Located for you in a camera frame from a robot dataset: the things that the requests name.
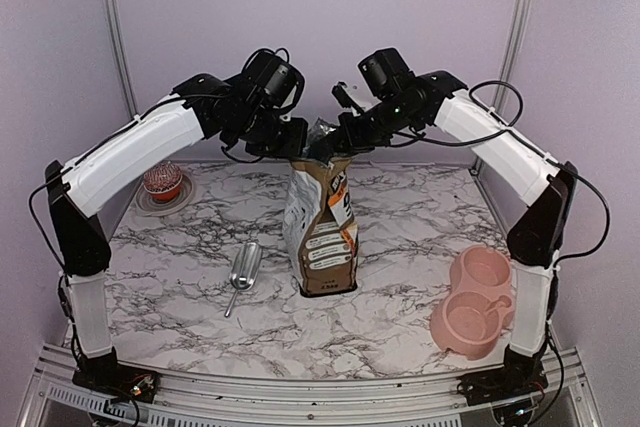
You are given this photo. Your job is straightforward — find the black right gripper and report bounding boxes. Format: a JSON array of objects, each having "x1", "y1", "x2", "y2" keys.
[{"x1": 335, "y1": 93, "x2": 422, "y2": 151}]

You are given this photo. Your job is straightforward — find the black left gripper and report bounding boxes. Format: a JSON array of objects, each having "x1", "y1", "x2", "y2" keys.
[{"x1": 225, "y1": 98, "x2": 307, "y2": 156}]

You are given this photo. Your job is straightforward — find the brown white dog food bag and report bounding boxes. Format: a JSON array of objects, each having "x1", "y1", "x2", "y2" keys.
[{"x1": 282, "y1": 119, "x2": 359, "y2": 298}]

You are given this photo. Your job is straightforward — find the silver metal scoop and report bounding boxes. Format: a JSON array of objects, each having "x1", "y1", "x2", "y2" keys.
[{"x1": 224, "y1": 242, "x2": 263, "y2": 318}]

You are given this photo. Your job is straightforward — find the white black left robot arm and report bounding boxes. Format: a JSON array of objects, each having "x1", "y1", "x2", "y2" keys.
[{"x1": 39, "y1": 47, "x2": 307, "y2": 403}]

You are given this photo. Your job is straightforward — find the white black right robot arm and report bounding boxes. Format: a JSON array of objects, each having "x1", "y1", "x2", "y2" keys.
[{"x1": 332, "y1": 47, "x2": 611, "y2": 403}]

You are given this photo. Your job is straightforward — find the pink double pet bowl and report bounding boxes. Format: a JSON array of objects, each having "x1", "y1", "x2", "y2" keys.
[{"x1": 430, "y1": 245, "x2": 515, "y2": 361}]

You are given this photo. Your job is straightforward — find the red patterned ceramic bowl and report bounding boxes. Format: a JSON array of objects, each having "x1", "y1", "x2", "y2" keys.
[{"x1": 143, "y1": 161, "x2": 183, "y2": 202}]

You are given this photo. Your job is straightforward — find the beige ceramic plate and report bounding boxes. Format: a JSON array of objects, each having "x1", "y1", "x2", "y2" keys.
[{"x1": 134, "y1": 174, "x2": 196, "y2": 217}]

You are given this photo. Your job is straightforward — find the right aluminium frame post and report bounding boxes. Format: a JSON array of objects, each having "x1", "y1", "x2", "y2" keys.
[{"x1": 499, "y1": 0, "x2": 532, "y2": 82}]

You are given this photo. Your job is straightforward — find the aluminium frame post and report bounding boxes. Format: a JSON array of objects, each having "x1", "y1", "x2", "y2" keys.
[
  {"x1": 499, "y1": 0, "x2": 532, "y2": 82},
  {"x1": 102, "y1": 0, "x2": 138, "y2": 118}
]

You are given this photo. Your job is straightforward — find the left aluminium frame post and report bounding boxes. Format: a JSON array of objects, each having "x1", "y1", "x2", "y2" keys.
[{"x1": 102, "y1": 0, "x2": 138, "y2": 118}]

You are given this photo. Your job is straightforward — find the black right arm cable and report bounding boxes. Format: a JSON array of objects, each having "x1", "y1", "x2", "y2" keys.
[{"x1": 389, "y1": 79, "x2": 612, "y2": 258}]

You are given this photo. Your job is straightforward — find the front aluminium frame rail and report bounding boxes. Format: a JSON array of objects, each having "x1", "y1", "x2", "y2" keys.
[{"x1": 16, "y1": 345, "x2": 602, "y2": 426}]

